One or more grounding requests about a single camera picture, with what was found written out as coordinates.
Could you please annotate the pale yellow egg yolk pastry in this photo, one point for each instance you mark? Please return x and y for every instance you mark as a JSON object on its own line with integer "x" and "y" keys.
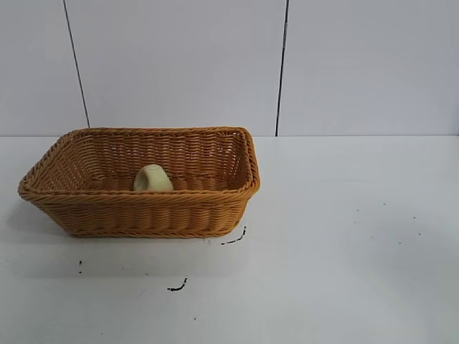
{"x": 156, "y": 181}

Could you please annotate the brown woven wicker basket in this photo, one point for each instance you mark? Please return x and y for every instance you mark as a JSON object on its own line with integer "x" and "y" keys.
{"x": 143, "y": 215}

